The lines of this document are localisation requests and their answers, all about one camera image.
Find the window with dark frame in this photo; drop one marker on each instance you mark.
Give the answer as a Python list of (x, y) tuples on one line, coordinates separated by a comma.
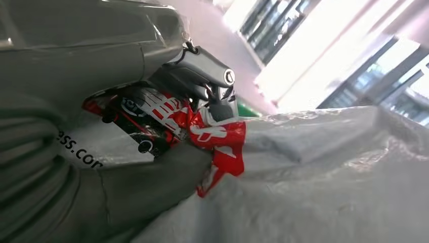
[(365, 80)]

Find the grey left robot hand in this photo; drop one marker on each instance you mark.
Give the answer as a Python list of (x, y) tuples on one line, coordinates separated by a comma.
[(73, 50)]

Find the white courier bag red print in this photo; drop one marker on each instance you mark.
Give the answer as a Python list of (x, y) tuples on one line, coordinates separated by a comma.
[(318, 184)]

